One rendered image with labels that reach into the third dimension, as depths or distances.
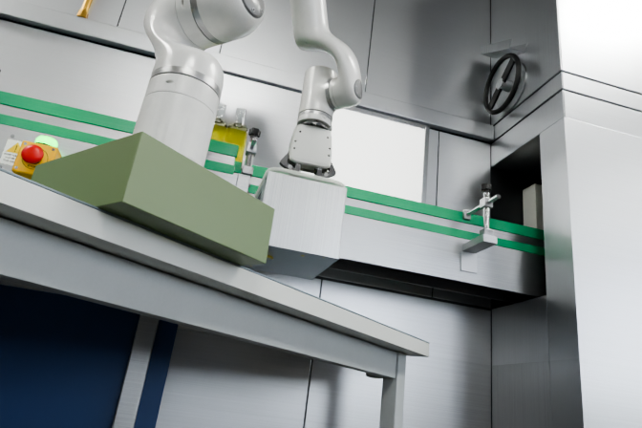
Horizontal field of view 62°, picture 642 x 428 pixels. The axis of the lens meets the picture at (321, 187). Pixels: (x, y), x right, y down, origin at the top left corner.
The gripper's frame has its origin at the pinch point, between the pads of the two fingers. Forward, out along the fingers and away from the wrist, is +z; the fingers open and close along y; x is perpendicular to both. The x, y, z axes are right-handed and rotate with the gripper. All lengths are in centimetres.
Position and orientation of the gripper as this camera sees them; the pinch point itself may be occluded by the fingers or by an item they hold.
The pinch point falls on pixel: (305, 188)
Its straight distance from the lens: 122.2
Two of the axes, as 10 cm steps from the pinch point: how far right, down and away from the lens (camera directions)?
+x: 2.3, -3.5, -9.1
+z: -1.2, 9.1, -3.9
